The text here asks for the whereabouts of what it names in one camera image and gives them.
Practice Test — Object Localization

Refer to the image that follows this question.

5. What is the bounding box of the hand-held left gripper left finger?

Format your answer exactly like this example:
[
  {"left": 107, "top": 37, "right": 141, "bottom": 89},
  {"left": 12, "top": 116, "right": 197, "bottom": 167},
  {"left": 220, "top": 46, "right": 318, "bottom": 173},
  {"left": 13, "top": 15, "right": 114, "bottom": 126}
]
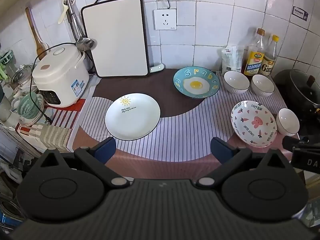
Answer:
[{"left": 32, "top": 137, "right": 130, "bottom": 187}]

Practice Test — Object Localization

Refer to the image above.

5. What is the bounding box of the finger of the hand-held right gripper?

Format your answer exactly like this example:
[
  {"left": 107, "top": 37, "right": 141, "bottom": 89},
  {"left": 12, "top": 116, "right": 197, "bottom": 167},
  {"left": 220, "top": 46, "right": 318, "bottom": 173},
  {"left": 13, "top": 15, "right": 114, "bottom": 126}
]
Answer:
[{"left": 282, "top": 135, "right": 320, "bottom": 152}]

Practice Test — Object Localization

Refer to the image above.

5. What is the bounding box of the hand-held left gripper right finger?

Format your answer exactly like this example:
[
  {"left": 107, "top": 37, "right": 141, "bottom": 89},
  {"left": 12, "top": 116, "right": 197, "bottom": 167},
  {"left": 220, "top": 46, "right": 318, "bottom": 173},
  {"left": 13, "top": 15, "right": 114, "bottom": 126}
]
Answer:
[{"left": 196, "top": 137, "right": 295, "bottom": 187}]

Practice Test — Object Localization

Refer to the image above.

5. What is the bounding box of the white ribbed bowl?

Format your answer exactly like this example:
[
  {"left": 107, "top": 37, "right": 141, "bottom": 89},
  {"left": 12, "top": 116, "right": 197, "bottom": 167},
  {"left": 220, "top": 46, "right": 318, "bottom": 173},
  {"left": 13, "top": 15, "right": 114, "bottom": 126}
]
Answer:
[
  {"left": 251, "top": 74, "right": 275, "bottom": 97},
  {"left": 277, "top": 108, "right": 300, "bottom": 137},
  {"left": 223, "top": 70, "right": 250, "bottom": 95}
]

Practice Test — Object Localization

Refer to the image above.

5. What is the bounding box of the white plate with sun print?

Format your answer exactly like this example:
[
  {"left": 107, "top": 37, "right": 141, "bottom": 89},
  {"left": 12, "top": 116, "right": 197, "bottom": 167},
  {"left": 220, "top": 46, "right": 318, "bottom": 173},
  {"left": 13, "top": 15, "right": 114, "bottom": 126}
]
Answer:
[{"left": 104, "top": 93, "right": 161, "bottom": 141}]

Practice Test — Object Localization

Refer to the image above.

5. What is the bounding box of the pink rabbit print plate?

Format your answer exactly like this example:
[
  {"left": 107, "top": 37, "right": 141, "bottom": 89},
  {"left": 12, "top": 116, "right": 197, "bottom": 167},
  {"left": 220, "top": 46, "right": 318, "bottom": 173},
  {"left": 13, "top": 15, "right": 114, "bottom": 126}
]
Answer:
[{"left": 230, "top": 100, "right": 278, "bottom": 145}]

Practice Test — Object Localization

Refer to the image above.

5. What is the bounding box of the teal plate with egg print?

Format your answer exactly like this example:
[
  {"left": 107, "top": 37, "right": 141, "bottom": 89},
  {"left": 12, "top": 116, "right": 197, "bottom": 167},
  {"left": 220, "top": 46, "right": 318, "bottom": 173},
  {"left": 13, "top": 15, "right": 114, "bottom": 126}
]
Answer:
[{"left": 173, "top": 66, "right": 221, "bottom": 98}]

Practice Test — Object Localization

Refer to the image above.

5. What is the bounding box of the black wok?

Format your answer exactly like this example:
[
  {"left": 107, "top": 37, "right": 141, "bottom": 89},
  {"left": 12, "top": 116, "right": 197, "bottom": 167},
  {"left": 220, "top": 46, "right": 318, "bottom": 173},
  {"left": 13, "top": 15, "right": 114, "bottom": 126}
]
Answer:
[{"left": 272, "top": 69, "right": 320, "bottom": 135}]

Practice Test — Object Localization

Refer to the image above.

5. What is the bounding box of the striped pink brown tablecloth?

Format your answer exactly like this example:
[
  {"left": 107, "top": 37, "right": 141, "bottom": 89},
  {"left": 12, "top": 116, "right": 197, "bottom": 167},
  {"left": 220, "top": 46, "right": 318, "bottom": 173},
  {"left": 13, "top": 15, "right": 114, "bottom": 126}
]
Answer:
[{"left": 72, "top": 67, "right": 300, "bottom": 178}]

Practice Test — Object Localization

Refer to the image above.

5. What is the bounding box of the beige striped towel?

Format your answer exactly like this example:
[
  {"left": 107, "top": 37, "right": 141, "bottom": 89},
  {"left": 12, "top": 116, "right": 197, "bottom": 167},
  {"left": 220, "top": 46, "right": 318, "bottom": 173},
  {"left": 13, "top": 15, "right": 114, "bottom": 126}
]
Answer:
[{"left": 40, "top": 124, "right": 73, "bottom": 153}]

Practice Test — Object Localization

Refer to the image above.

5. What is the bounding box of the glass wok lid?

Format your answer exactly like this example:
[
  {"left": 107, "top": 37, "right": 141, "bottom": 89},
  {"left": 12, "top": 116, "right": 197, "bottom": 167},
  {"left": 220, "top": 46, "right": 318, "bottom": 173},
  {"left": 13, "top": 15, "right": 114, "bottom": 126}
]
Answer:
[{"left": 290, "top": 69, "right": 320, "bottom": 105}]

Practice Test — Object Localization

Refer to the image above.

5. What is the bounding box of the red striped cloth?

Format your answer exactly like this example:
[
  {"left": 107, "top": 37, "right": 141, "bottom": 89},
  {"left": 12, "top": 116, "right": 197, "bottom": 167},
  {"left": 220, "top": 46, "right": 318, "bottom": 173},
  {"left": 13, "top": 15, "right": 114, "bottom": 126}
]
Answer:
[{"left": 19, "top": 97, "right": 87, "bottom": 140}]

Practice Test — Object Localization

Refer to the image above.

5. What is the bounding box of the yellow cap vinegar bottle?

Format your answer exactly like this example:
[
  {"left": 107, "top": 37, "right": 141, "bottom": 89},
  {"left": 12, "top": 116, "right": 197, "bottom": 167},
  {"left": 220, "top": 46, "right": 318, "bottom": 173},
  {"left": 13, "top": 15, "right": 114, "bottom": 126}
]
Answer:
[{"left": 260, "top": 34, "right": 279, "bottom": 77}]

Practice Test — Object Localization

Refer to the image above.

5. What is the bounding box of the white rice cooker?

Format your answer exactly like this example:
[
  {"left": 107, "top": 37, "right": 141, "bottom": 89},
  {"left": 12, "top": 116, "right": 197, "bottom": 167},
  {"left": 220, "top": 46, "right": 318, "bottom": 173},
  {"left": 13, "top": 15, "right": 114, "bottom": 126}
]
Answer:
[{"left": 32, "top": 43, "right": 90, "bottom": 108}]

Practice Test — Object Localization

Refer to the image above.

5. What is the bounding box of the green plastic basket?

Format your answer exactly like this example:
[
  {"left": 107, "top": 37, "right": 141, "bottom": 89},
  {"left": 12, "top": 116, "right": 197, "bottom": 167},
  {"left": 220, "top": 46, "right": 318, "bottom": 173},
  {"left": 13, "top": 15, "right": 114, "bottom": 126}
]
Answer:
[{"left": 19, "top": 94, "right": 45, "bottom": 127}]

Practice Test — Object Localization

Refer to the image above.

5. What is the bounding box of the brown cap sauce bottle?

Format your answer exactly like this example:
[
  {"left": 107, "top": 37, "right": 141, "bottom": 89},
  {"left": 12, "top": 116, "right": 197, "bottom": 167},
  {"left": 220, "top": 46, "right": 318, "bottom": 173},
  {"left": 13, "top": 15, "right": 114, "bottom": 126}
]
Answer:
[{"left": 244, "top": 28, "right": 265, "bottom": 77}]

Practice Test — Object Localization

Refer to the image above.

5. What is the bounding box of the metal ladle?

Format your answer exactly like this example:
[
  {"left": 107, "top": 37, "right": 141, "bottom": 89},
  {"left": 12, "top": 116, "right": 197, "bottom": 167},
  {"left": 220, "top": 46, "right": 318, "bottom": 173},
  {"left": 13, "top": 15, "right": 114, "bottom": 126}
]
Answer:
[{"left": 64, "top": 0, "right": 97, "bottom": 52}]

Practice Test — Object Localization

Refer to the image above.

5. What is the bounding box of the small glass lid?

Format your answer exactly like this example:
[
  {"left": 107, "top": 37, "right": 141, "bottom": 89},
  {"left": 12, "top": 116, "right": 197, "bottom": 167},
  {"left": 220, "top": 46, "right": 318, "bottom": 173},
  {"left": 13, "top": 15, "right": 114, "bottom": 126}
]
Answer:
[{"left": 11, "top": 65, "right": 34, "bottom": 93}]

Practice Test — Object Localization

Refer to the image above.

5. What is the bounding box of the white cutting board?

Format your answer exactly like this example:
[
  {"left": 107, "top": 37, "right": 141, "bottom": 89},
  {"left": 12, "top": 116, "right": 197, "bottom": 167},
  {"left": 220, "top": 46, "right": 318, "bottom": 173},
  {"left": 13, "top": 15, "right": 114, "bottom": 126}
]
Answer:
[{"left": 80, "top": 0, "right": 150, "bottom": 78}]

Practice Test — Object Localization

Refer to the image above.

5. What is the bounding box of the wooden spatula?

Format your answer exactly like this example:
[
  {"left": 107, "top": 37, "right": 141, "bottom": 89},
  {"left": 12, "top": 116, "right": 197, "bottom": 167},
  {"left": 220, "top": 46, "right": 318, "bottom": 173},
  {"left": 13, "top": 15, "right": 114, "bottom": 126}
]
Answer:
[{"left": 25, "top": 7, "right": 48, "bottom": 60}]

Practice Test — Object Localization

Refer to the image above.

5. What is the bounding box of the green plastic holder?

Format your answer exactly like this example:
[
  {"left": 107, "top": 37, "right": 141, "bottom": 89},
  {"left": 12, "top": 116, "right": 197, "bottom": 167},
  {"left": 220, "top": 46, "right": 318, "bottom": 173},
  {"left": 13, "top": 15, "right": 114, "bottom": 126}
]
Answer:
[{"left": 0, "top": 50, "right": 14, "bottom": 80}]

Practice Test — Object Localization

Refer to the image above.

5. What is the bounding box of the white hanging peeler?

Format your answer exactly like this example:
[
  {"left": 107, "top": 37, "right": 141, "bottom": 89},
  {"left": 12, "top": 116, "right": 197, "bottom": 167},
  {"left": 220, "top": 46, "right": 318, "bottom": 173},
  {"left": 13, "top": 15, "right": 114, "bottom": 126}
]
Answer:
[{"left": 58, "top": 0, "right": 68, "bottom": 24}]

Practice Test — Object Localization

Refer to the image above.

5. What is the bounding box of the black rice cooker cable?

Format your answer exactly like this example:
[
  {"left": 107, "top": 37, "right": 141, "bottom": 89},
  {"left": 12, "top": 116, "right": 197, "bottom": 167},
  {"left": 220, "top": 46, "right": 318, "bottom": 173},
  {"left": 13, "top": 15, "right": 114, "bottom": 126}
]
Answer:
[{"left": 29, "top": 43, "right": 77, "bottom": 125}]

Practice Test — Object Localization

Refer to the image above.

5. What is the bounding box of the white handled knife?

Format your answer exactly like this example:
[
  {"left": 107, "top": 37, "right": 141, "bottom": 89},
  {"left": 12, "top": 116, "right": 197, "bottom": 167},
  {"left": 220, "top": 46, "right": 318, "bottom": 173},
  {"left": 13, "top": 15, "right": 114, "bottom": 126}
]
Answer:
[{"left": 149, "top": 63, "right": 165, "bottom": 73}]

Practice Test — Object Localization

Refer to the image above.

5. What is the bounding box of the wall sticker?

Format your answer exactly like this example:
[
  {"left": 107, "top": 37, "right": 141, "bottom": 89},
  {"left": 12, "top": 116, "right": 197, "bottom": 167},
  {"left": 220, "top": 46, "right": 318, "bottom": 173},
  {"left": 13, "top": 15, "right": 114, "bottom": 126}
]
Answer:
[{"left": 292, "top": 5, "right": 310, "bottom": 22}]

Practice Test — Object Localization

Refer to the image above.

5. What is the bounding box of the white wall socket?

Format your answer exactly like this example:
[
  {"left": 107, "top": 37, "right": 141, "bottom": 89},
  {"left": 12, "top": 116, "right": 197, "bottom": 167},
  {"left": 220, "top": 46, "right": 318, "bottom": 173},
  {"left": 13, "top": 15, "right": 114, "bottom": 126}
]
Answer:
[{"left": 153, "top": 8, "right": 177, "bottom": 31}]

